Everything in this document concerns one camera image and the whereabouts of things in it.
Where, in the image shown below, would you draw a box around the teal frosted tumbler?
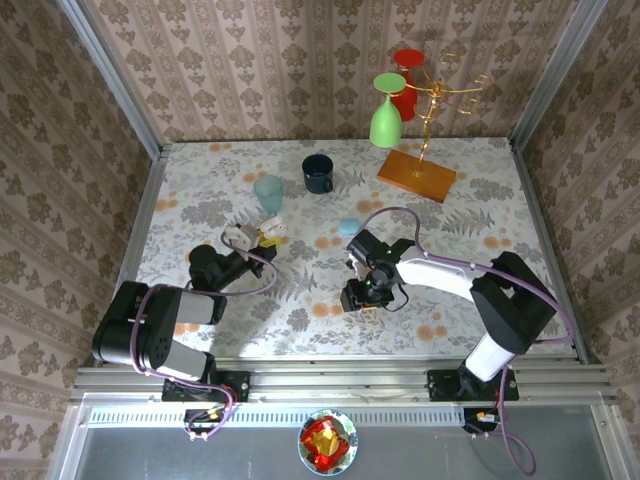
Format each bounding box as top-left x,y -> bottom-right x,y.
252,174 -> 285,215

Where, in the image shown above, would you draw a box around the dark navy mug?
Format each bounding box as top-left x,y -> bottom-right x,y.
301,153 -> 336,195

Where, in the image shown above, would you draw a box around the gold glass rack wooden base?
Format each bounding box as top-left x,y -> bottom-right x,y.
376,49 -> 494,205

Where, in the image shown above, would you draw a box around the floral tablecloth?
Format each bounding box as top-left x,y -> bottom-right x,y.
107,137 -> 589,361

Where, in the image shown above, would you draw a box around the green wine glass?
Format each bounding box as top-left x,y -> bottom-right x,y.
368,72 -> 407,148

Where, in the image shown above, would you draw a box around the black power connector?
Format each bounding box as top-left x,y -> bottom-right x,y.
183,407 -> 235,442
462,407 -> 501,437

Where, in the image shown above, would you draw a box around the red wine glass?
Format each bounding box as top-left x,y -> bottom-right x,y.
392,48 -> 429,123

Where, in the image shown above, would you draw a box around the red gold foil candies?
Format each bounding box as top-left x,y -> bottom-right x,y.
301,417 -> 350,471

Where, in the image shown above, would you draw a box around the patterned ceramic bowl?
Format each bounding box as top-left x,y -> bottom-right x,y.
298,408 -> 359,475

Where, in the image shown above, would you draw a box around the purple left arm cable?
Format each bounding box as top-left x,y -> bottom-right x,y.
129,232 -> 279,441

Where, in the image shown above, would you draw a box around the thin black wire loop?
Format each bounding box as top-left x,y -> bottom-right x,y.
384,282 -> 409,314

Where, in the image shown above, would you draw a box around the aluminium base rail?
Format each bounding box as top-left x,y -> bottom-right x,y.
69,355 -> 614,404

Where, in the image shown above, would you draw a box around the white slotted cable duct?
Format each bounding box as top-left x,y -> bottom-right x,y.
87,405 -> 464,427

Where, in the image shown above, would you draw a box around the aluminium frame post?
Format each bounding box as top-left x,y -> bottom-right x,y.
509,0 -> 609,149
57,0 -> 169,160

